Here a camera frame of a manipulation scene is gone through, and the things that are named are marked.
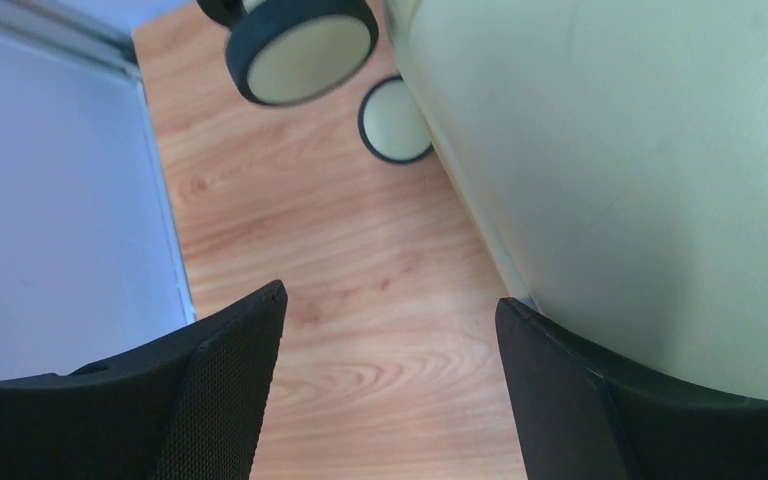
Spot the cream suitcase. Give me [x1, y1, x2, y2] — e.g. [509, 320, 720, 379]
[200, 1, 768, 400]

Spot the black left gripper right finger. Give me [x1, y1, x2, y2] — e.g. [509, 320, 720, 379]
[495, 298, 768, 479]

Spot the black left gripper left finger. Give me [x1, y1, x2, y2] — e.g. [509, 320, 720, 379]
[0, 280, 288, 479]

